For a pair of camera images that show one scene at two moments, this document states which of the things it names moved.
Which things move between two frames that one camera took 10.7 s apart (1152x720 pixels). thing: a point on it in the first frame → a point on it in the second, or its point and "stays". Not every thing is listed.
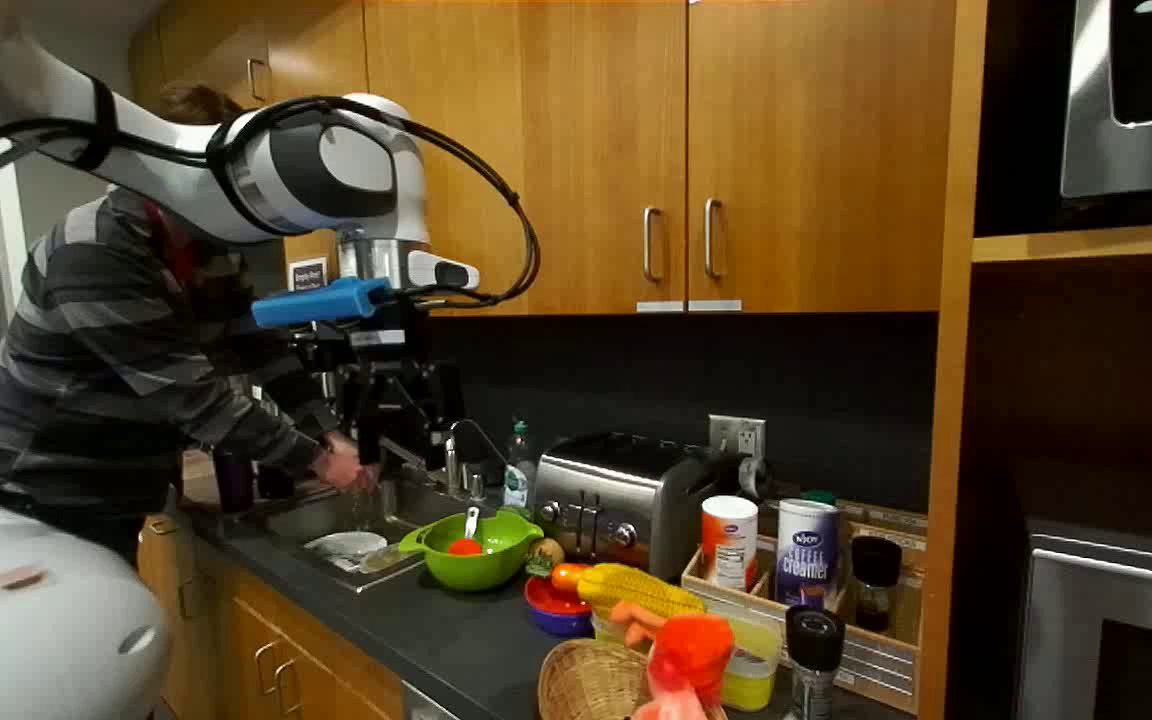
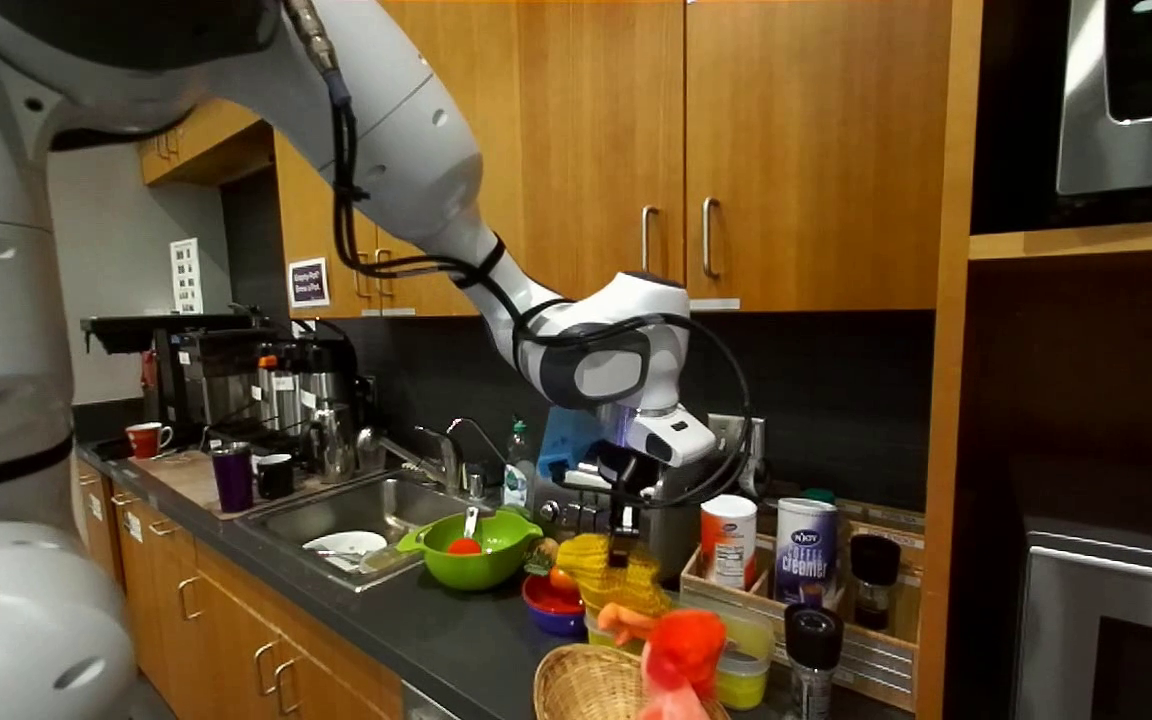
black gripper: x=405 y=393 → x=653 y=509
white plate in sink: x=351 y=545 stays
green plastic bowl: x=473 y=561 stays
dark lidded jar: x=872 y=566 stays
